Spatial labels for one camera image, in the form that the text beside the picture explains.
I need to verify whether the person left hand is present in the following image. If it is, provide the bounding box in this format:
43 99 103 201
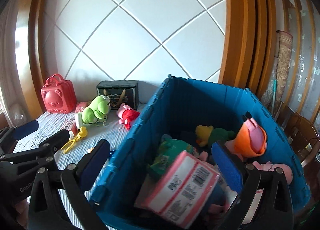
15 199 29 229

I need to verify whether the pink tissue pack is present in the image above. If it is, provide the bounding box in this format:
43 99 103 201
135 151 220 229
74 102 89 113

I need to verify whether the orange pink plush in crate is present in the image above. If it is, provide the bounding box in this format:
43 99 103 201
225 116 267 161

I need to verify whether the green frog plush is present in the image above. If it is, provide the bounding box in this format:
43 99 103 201
81 95 111 124

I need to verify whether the black gift box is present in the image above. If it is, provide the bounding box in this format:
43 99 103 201
96 80 139 110

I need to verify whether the rolled patterned carpet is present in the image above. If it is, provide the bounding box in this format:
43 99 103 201
261 30 292 115

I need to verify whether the blue plastic crate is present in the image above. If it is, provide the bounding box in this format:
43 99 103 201
89 77 310 229

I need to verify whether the pink pig plush in crate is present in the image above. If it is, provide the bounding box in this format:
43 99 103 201
253 161 293 185

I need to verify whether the red bear suitcase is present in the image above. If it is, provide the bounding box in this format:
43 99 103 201
41 73 77 114

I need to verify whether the green dinosaur plush in crate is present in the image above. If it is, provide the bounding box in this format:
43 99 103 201
147 134 194 181

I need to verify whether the wooden chair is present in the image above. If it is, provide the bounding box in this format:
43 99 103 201
276 103 319 168

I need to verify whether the red white carton box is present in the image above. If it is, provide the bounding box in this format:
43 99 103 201
62 118 78 137

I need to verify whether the pink pig plush red dress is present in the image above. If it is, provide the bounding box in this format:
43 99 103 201
116 103 140 130

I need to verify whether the white lint roll left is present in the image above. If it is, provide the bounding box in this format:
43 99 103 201
74 112 83 129

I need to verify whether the yellow plastic clip toy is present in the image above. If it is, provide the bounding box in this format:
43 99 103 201
61 127 88 154

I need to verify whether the blue striped bed cover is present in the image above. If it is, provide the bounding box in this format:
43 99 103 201
12 102 151 230

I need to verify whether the wooden door frame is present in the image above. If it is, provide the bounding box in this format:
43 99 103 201
219 0 277 98

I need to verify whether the green yellow plush in crate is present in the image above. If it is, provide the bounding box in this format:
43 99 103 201
195 125 235 147

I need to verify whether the pink tissue pack back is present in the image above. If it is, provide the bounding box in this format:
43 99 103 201
74 102 89 113

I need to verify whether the pink tissue pack top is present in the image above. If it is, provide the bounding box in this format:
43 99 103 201
135 151 220 229

